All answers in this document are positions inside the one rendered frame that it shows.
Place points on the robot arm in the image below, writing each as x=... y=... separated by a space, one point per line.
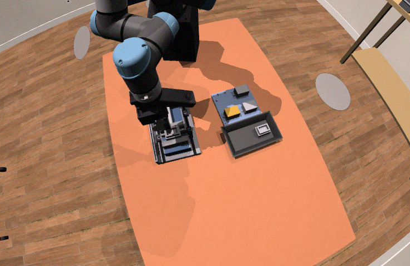
x=136 y=58

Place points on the yellow rectangular block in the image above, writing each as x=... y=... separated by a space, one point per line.
x=231 y=112

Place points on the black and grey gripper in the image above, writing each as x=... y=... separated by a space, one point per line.
x=148 y=113

